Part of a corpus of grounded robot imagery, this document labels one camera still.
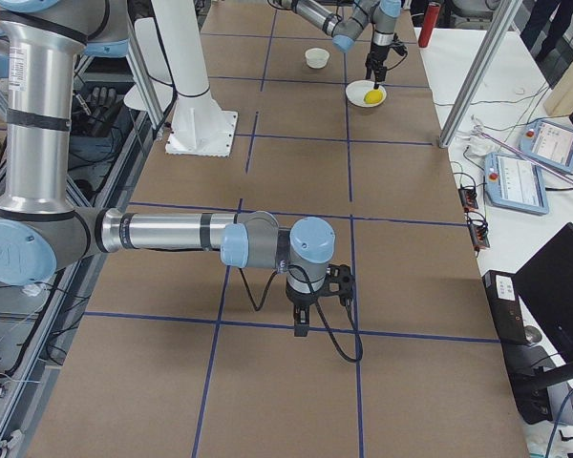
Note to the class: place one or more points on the yellow lemon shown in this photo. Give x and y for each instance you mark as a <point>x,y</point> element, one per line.
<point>373,97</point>

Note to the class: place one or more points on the white plate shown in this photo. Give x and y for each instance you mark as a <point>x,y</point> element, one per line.
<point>356,90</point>

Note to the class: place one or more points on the white bowl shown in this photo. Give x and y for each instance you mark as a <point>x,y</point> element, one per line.
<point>317,58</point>

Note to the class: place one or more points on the red cylinder bottle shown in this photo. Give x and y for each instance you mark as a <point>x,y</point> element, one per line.
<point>429,21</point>

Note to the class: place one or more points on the upper orange circuit board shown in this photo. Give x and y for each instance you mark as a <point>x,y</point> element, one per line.
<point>468,198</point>

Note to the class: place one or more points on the orange circuit board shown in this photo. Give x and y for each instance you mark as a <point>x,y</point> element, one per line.
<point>468,198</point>
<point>478,231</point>

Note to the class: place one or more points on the near teach pendant tablet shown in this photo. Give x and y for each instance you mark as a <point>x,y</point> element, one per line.
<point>515,184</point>

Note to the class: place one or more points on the teach pendant tablet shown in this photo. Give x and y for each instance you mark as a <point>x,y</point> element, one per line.
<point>550,143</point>
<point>515,184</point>

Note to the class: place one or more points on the lower orange circuit board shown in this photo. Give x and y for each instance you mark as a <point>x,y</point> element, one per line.
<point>478,231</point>

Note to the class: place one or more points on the far teach pendant tablet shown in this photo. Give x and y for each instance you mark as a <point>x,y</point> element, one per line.
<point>550,143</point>

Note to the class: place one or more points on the black box device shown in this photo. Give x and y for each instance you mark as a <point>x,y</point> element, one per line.
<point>504,303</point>

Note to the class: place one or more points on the black laptop computer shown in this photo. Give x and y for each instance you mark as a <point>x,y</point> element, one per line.
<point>545,283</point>

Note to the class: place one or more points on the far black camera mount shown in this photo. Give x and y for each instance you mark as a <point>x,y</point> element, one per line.
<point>399,46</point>

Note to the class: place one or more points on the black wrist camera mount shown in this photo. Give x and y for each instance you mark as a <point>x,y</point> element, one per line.
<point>339,282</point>

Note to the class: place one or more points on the aluminium frame post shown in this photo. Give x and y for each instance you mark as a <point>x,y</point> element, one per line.
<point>487,50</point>

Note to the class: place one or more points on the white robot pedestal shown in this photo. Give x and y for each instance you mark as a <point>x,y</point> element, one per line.
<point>171,48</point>

